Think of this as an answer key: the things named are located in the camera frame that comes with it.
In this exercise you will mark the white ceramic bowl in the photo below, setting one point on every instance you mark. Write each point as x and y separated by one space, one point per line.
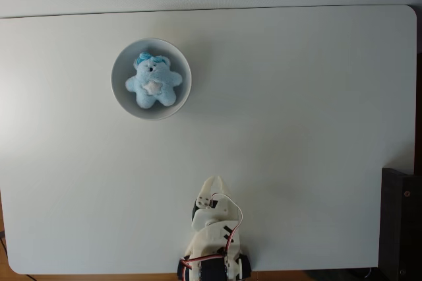
123 63

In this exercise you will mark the skyblue plush bear doll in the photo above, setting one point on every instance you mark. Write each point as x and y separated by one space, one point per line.
148 76

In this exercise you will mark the dark wooden furniture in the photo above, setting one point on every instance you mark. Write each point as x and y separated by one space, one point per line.
402 221

